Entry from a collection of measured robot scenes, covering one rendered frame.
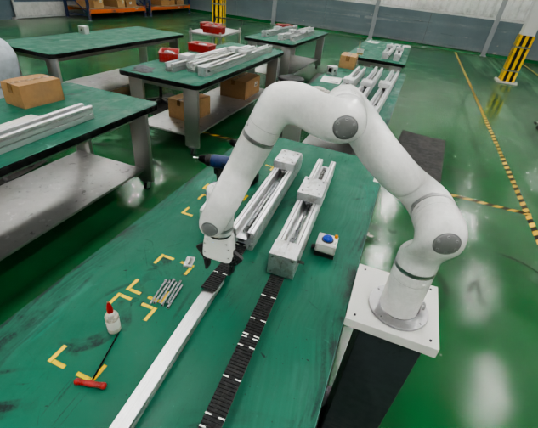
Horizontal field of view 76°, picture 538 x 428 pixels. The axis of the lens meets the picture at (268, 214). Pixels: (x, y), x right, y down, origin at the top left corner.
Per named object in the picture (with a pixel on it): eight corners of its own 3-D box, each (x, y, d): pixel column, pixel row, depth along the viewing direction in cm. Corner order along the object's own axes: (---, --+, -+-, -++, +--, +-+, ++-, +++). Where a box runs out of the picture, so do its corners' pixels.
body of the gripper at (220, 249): (200, 231, 107) (200, 258, 113) (229, 239, 105) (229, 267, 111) (210, 218, 113) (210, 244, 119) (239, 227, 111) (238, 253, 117)
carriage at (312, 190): (319, 210, 155) (321, 197, 151) (295, 204, 157) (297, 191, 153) (325, 194, 168) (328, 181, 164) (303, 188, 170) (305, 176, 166)
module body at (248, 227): (252, 250, 137) (253, 233, 132) (229, 244, 139) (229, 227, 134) (300, 168, 200) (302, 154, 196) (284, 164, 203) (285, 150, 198)
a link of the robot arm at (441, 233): (431, 256, 108) (461, 191, 95) (446, 301, 93) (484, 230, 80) (392, 250, 110) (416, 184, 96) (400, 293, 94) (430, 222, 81)
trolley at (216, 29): (219, 93, 574) (220, 25, 517) (189, 87, 584) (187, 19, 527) (240, 81, 657) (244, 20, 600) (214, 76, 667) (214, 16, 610)
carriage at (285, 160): (292, 177, 179) (294, 165, 175) (272, 171, 181) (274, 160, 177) (300, 164, 191) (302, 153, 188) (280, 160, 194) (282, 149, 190)
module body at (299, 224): (298, 264, 133) (302, 247, 128) (274, 256, 135) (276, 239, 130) (332, 176, 196) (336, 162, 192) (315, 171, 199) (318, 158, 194)
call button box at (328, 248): (332, 260, 136) (336, 248, 133) (308, 253, 138) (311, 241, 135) (336, 248, 143) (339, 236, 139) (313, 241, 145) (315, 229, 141)
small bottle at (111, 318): (113, 322, 104) (106, 295, 97) (124, 326, 103) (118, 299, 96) (104, 332, 101) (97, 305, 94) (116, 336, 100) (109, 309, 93)
